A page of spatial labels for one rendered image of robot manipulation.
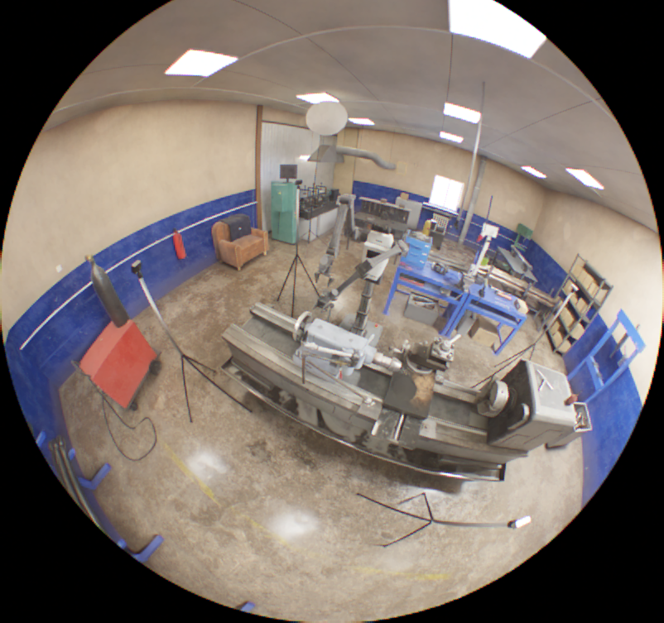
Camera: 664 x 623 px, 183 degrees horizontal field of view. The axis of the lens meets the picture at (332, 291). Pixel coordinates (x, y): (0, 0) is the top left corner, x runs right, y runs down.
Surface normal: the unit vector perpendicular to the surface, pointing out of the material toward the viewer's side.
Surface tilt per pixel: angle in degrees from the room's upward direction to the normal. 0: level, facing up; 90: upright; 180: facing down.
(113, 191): 90
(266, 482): 0
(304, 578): 0
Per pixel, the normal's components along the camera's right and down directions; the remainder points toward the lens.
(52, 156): 0.89, 0.33
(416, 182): -0.44, 0.51
